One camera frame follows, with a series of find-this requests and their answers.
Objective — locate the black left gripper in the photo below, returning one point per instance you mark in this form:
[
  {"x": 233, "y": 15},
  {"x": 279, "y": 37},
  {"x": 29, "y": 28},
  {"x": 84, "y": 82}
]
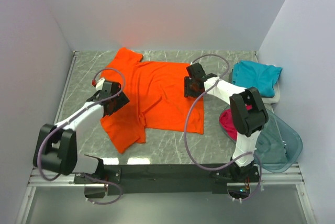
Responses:
[{"x": 122, "y": 100}]

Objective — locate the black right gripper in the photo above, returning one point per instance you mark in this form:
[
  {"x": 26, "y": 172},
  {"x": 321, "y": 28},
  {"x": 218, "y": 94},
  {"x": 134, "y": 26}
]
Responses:
[{"x": 187, "y": 92}]

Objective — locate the orange t shirt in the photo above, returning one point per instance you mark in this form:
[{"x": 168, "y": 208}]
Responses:
[{"x": 156, "y": 93}]

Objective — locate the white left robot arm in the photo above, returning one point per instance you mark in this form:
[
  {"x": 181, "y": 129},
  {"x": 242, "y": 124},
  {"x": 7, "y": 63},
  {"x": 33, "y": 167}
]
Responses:
[{"x": 56, "y": 149}]

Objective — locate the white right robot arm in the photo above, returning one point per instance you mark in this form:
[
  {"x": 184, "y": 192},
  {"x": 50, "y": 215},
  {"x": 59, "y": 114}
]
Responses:
[{"x": 249, "y": 116}]

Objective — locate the grey folded t shirt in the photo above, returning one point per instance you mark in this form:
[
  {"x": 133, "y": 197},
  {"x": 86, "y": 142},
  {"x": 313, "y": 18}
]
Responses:
[{"x": 230, "y": 77}]

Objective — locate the magenta t shirt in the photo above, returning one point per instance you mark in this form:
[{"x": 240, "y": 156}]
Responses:
[{"x": 226, "y": 122}]

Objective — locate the teal folded t shirt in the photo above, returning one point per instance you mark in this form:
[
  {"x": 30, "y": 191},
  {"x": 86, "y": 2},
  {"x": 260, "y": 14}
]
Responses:
[{"x": 252, "y": 74}]

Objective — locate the black base crossbar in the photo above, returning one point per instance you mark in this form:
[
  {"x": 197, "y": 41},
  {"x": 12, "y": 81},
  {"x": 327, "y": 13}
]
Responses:
[{"x": 179, "y": 178}]

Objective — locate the white folded t shirt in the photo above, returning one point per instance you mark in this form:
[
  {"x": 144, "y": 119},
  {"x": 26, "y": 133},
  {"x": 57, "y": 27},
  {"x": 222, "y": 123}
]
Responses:
[{"x": 275, "y": 99}]

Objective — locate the blue transparent plastic bin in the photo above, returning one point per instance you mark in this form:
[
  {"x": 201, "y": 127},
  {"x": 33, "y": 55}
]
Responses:
[{"x": 292, "y": 140}]

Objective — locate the teal grey t shirt in bin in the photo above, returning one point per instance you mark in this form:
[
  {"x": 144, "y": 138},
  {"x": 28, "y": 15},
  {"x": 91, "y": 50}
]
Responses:
[{"x": 270, "y": 148}]

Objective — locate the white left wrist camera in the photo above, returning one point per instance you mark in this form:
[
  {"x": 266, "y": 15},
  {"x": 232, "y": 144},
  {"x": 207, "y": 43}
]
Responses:
[{"x": 98, "y": 84}]

